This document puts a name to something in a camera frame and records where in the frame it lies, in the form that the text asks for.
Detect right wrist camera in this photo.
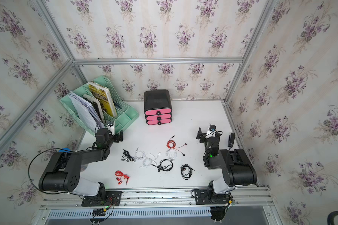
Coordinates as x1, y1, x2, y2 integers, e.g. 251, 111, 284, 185
206, 124, 217, 138

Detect white earphones middle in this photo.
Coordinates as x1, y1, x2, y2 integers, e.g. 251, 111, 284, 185
140, 153, 161, 167

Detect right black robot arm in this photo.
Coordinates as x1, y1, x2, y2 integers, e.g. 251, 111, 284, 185
194, 125, 257, 205

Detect black earphones right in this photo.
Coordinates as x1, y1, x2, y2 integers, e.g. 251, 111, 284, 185
180, 164, 194, 181

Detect white earphones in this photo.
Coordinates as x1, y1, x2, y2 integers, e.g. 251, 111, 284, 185
134, 148, 146, 161
140, 153, 161, 167
166, 149, 177, 161

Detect aluminium front rail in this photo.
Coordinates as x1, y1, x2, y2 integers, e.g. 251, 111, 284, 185
39, 186, 274, 210

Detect black stapler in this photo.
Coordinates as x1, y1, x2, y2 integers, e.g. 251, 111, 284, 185
227, 133, 236, 149

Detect black pink drawer cabinet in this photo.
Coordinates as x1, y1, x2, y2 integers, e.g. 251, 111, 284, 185
144, 89, 172, 126

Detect blue lid plastic jar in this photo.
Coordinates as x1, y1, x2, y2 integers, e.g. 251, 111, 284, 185
59, 148, 71, 152

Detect black earphones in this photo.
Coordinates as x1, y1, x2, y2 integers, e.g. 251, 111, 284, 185
121, 149, 136, 162
180, 164, 194, 181
153, 159, 173, 172

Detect white paper stack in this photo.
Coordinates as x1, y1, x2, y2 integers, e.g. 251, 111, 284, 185
69, 92, 104, 132

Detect black earphones middle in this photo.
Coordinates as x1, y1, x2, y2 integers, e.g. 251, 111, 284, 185
153, 159, 173, 172

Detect red earphones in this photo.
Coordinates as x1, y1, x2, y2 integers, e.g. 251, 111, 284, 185
115, 170, 130, 186
166, 135, 188, 157

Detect white earphones left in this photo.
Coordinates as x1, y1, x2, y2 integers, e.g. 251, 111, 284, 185
134, 148, 146, 161

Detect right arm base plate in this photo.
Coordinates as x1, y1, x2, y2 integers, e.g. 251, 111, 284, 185
191, 188, 233, 205

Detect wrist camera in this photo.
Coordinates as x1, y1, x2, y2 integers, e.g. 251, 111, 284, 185
206, 124, 217, 138
106, 121, 115, 136

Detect pink top drawer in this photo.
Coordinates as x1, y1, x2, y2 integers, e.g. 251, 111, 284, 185
145, 108, 172, 116

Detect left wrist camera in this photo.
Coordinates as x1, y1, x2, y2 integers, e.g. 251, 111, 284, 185
106, 121, 115, 136

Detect yellow book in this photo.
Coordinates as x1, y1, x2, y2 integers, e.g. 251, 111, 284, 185
87, 81, 118, 118

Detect white earphones right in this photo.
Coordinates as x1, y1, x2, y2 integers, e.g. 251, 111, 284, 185
166, 149, 177, 161

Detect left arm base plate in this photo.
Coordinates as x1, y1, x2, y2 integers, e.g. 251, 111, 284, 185
81, 191, 123, 207

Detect black earphones left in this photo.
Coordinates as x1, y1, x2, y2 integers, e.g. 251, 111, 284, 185
121, 149, 136, 162

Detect green plastic file organizer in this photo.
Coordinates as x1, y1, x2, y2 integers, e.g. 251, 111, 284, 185
60, 76, 139, 136

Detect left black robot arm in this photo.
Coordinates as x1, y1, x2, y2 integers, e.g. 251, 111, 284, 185
31, 128, 124, 199

